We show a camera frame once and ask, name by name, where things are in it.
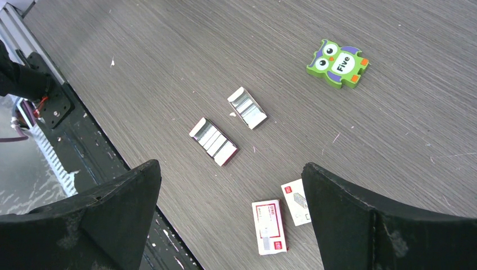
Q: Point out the lower open staple tray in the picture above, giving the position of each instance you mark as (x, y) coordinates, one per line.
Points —
(216, 144)

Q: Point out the slotted cable duct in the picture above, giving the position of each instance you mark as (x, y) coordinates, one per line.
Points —
(65, 178)

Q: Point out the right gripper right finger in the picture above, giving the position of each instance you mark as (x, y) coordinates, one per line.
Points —
(357, 228)

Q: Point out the white staple box sleeve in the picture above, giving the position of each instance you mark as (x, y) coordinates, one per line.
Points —
(295, 198)

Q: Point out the green owl eraser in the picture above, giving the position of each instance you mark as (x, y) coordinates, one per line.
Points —
(339, 66)

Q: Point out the upper open staple tray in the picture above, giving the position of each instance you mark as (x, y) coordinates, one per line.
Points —
(246, 107)

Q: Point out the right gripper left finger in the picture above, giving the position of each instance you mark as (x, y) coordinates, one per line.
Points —
(104, 227)

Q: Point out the open staple tray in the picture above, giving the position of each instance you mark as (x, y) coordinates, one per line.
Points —
(216, 144)
(246, 107)

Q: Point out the red staple box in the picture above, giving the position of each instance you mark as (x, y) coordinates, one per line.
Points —
(269, 227)

